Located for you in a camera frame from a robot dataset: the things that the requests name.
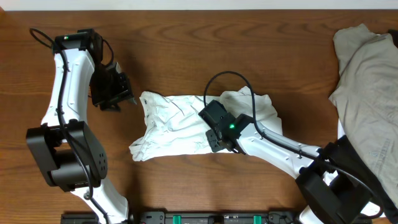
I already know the grey garment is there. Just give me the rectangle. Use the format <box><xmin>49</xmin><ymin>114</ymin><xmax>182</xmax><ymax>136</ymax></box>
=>
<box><xmin>329</xmin><ymin>24</ymin><xmax>397</xmax><ymax>202</ymax></box>

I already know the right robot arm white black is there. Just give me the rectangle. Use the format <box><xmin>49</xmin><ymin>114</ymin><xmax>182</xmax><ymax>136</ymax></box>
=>
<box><xmin>201</xmin><ymin>110</ymin><xmax>383</xmax><ymax>223</ymax></box>

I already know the white Puma t-shirt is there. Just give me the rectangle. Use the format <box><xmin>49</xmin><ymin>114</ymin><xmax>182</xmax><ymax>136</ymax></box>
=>
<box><xmin>129</xmin><ymin>86</ymin><xmax>283</xmax><ymax>161</ymax></box>

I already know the white garment bottom right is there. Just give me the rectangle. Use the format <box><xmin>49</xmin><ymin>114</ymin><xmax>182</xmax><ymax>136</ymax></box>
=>
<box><xmin>323</xmin><ymin>121</ymin><xmax>385</xmax><ymax>222</ymax></box>

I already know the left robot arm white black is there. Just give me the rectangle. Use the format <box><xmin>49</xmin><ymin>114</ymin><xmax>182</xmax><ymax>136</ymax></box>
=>
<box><xmin>26</xmin><ymin>28</ymin><xmax>134</xmax><ymax>223</ymax></box>

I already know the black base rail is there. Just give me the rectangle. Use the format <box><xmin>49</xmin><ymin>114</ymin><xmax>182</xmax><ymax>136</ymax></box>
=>
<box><xmin>60</xmin><ymin>208</ymin><xmax>302</xmax><ymax>224</ymax></box>

